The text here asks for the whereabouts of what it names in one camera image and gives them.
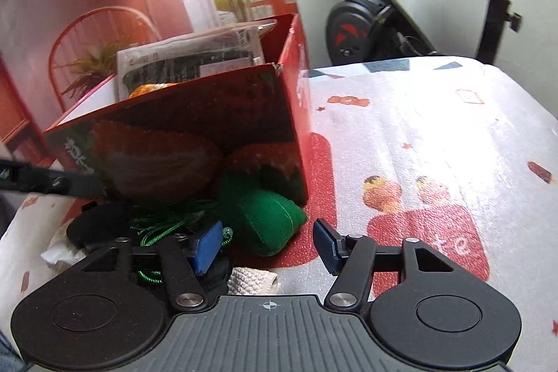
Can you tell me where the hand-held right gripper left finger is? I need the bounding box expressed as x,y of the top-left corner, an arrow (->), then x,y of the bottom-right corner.
81,221 -> 224,310

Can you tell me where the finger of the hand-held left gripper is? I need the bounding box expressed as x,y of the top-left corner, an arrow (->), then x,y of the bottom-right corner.
0,158 -> 107,199

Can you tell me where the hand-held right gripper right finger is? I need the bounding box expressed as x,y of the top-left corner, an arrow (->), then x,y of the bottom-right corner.
313,218 -> 458,308

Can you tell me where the green braided cord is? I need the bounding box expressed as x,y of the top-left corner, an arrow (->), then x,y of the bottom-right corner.
131,202 -> 232,286

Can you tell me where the cream knitted cloth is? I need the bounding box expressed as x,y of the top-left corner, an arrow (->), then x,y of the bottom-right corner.
227,267 -> 280,296

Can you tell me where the green plush item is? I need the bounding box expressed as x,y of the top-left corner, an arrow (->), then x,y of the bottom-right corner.
218,177 -> 308,257

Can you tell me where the orange plush item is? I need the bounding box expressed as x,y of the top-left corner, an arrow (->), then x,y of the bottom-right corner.
128,83 -> 175,99

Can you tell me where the red strawberry print cardboard box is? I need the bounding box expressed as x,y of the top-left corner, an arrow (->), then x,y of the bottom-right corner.
44,14 -> 311,207

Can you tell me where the clear packet with black item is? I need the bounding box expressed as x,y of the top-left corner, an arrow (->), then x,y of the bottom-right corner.
115,20 -> 277,98

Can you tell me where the black fabric pad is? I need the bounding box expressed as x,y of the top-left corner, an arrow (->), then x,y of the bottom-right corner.
65,203 -> 134,251

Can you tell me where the white crumpled tissue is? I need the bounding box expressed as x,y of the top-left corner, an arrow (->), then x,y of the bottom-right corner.
40,233 -> 90,270

